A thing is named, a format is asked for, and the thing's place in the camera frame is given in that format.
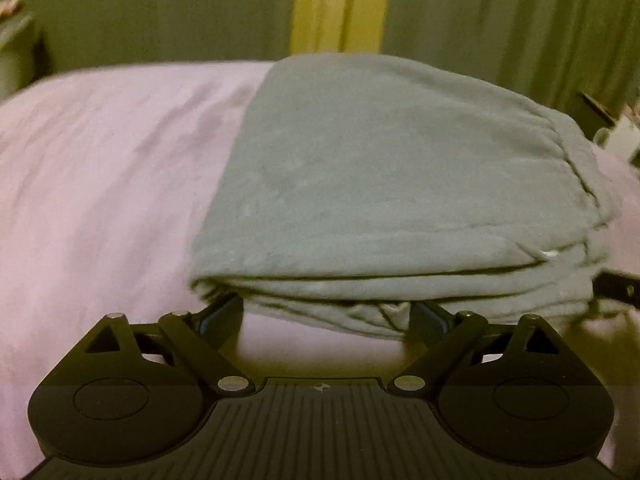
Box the pink bed sheet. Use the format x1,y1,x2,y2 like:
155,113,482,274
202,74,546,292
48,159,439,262
0,60,640,480

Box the grey curtain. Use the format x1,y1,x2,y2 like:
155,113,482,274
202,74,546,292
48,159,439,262
0,0,640,128

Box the yellow curtain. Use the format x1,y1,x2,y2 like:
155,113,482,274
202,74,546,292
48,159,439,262
290,0,397,59

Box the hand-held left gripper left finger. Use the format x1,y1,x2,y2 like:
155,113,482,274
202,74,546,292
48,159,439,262
82,293,257,397

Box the grey pants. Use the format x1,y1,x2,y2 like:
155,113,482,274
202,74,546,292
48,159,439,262
190,54,623,342

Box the pale blurred object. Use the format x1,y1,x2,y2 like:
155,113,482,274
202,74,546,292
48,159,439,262
577,90,640,162

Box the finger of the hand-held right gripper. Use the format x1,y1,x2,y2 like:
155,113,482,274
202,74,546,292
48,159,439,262
594,270,640,312

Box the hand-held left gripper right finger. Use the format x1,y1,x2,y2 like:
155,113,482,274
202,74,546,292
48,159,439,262
390,301,567,397

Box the bedside shelf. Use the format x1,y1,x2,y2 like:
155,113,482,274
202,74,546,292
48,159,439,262
0,0,47,103

